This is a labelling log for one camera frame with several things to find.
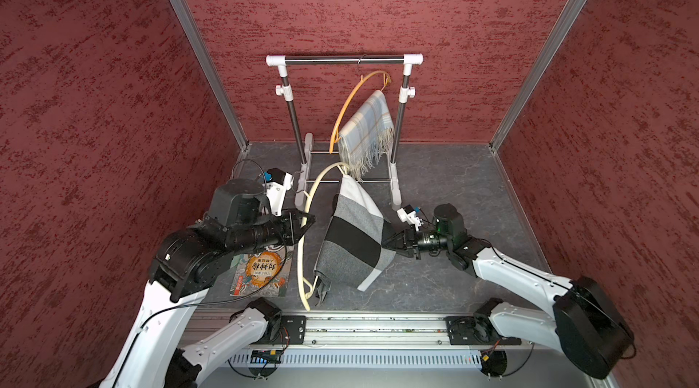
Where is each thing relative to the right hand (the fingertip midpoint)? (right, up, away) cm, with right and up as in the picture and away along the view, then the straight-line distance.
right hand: (384, 252), depth 73 cm
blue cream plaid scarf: (-4, +34, +17) cm, 38 cm away
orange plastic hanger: (-14, +33, +3) cm, 36 cm away
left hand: (-18, +11, -16) cm, 26 cm away
